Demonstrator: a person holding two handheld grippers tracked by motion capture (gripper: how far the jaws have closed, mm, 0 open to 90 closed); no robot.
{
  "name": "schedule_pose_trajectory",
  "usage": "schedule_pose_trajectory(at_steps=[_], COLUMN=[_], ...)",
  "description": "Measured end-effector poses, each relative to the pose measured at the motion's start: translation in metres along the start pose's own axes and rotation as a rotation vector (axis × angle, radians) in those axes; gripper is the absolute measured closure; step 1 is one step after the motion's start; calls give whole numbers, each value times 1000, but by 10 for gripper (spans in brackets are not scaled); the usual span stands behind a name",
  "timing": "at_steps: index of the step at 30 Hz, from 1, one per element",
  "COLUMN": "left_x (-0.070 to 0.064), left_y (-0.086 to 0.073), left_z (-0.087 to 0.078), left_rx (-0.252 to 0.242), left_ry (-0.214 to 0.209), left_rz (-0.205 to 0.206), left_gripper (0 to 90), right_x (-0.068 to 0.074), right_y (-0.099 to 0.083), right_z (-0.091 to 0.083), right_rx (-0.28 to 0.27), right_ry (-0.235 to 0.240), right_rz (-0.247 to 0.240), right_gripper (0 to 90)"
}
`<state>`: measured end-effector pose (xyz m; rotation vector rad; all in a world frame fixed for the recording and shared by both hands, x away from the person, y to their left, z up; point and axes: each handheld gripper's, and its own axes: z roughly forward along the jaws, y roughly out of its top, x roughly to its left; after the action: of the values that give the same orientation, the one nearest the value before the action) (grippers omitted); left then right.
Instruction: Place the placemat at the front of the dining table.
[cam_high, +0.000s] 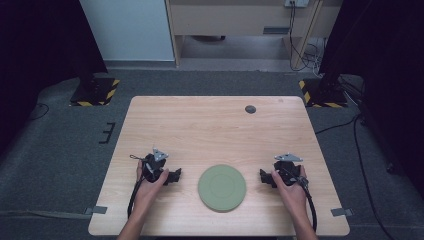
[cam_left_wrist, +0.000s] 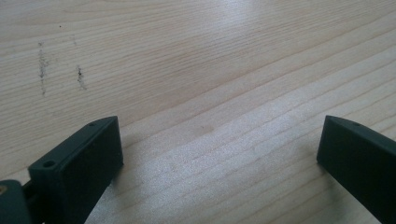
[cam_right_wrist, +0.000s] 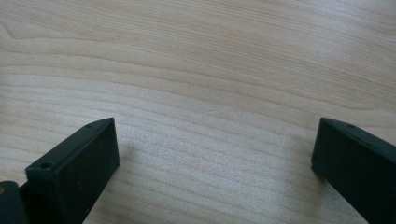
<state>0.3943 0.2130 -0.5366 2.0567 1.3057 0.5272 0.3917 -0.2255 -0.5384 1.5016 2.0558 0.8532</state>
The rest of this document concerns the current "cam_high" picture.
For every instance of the light wooden desk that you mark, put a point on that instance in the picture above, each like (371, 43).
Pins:
(233, 20)

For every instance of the grey power strip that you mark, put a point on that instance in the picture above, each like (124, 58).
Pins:
(296, 3)

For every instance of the black striped stand base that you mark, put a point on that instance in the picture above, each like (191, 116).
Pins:
(321, 95)
(95, 93)

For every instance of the grey desk label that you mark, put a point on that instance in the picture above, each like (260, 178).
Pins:
(276, 30)

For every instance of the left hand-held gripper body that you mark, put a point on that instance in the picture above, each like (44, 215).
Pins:
(151, 166)

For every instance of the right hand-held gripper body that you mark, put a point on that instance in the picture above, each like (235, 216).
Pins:
(288, 170)

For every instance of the black curtain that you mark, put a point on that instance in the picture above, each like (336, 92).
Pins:
(40, 50)
(383, 66)

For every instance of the person's right hand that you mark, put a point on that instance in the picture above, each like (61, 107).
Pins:
(295, 196)

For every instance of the grey tape piece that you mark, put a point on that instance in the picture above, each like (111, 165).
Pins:
(97, 210)
(341, 212)

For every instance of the green plate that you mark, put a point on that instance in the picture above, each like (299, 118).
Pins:
(222, 185)

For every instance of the person's left hand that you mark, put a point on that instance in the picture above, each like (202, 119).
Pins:
(146, 195)

